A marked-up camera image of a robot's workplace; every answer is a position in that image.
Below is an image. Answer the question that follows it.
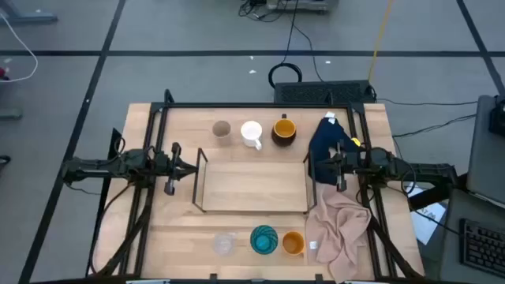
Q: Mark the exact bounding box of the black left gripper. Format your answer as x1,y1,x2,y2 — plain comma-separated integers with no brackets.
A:
151,141,198,196

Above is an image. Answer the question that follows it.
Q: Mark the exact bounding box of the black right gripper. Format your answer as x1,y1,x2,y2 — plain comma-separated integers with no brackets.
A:
315,140,372,193

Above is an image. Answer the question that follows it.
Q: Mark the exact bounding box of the beige paper cup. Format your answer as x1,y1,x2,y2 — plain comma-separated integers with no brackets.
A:
211,119,233,147

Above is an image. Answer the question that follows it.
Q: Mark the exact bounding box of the white ceramic mug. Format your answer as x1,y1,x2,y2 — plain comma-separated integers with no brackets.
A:
240,120,264,151

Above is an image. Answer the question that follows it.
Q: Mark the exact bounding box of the clear plastic cup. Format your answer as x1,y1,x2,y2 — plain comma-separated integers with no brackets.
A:
212,231,237,256

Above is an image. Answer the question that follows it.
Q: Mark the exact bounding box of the orange plastic cup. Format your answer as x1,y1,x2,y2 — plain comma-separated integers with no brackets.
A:
281,230,306,256

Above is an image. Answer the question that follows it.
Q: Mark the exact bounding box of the teal swirled bowl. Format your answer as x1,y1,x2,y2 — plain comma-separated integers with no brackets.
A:
249,224,279,256

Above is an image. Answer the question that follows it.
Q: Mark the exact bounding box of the navy blue cloth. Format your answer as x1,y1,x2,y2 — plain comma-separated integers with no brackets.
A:
307,111,366,186

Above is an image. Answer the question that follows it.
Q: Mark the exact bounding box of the brown mug with yellow inside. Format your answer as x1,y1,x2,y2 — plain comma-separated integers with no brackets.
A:
271,113,298,148

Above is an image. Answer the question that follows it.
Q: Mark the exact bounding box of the pale pink cloth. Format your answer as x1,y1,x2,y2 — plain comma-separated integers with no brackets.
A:
304,181,374,284

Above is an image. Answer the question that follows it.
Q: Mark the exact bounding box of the black vented computer case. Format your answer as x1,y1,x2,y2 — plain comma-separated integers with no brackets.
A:
274,80,376,106

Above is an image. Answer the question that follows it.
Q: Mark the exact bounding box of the white paper sheet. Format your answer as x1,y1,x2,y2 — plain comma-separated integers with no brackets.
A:
406,181,447,246

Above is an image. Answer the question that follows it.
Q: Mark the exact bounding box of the grey desk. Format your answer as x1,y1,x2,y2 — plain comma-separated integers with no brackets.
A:
440,188,505,284

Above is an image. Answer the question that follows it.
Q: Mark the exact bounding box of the grey laptop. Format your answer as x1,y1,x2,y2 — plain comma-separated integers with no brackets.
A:
466,94,505,206

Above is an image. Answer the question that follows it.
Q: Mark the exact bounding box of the equipment cart base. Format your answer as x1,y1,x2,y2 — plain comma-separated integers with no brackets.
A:
238,0,340,17

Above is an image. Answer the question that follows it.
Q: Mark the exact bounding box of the black keyboard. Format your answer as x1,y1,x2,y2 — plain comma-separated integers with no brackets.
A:
459,219,505,279

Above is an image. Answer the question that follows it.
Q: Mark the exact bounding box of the grey table leg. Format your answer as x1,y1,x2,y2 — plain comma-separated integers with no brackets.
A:
0,0,59,24

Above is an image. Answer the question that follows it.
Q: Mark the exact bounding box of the wooden shelf with black frame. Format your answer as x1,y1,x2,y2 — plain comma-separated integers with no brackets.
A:
192,148,319,216

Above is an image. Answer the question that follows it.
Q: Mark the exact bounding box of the black aluminium rig frame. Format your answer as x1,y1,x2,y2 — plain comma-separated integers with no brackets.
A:
84,88,425,284

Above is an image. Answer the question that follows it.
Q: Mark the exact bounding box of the coiled black cable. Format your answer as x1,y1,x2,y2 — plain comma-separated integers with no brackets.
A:
267,0,304,90

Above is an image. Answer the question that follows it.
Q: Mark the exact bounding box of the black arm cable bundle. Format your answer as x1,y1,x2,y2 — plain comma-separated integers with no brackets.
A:
87,183,137,276

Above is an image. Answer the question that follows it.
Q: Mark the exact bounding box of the yellow cable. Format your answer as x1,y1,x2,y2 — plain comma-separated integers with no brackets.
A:
367,0,395,84

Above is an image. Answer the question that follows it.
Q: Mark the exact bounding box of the white cable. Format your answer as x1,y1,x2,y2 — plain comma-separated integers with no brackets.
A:
0,11,39,84

